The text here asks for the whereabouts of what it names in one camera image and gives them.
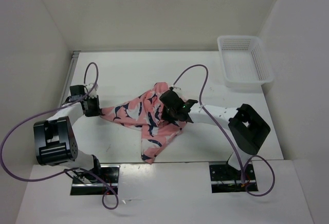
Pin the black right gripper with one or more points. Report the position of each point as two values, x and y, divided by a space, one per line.
165 116

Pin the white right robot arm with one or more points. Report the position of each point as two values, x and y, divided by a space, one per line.
245 129

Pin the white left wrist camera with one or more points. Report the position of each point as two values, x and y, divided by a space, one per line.
91 89

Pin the pink shark print shorts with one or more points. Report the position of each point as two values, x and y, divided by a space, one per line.
144 113

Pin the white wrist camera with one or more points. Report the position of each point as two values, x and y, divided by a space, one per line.
91 89
177 90

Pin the white plastic basket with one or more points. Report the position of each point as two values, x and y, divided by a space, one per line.
244 61

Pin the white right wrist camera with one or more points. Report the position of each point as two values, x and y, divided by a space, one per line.
177 90

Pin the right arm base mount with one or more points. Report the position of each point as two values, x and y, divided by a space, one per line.
226 180

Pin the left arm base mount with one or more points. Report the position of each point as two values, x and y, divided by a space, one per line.
84 184

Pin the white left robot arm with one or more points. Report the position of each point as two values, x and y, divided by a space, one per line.
55 142

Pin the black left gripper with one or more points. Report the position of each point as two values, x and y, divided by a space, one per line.
97 111

